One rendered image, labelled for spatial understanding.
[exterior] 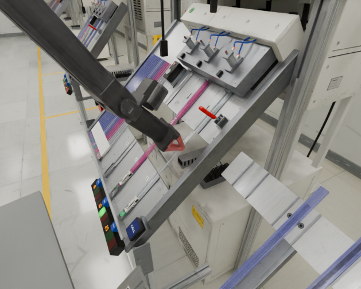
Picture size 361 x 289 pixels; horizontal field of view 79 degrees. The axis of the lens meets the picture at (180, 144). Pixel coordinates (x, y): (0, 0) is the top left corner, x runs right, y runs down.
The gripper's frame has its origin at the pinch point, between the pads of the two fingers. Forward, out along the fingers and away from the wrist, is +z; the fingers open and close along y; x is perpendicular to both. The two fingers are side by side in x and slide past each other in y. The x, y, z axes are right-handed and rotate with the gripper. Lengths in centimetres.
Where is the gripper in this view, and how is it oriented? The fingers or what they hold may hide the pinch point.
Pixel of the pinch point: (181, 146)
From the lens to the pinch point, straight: 67.7
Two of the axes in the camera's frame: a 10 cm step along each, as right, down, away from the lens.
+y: -4.4, -4.9, 7.5
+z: 6.2, 4.3, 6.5
